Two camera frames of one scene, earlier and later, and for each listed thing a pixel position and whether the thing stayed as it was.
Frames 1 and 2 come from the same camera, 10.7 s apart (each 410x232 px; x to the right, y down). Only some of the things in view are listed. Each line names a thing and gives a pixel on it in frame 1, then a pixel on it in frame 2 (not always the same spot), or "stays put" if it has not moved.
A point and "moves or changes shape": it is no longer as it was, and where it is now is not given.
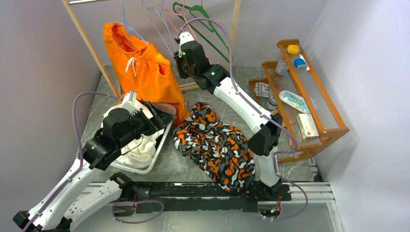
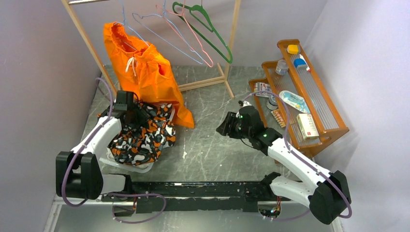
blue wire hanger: x=161 y=15 -> x=201 y=63
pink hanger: x=183 y=15 stays put
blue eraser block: x=300 y=64 stays put
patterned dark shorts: x=224 y=151 -> x=144 y=143
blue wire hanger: x=124 y=23 stays put
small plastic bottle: x=282 y=67 stays put
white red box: x=307 y=125 stays put
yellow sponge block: x=293 y=49 stays put
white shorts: x=139 y=153 moves or changes shape
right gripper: x=179 y=58 -> x=225 y=129
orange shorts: x=141 y=68 stays put
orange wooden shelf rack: x=290 y=87 stays put
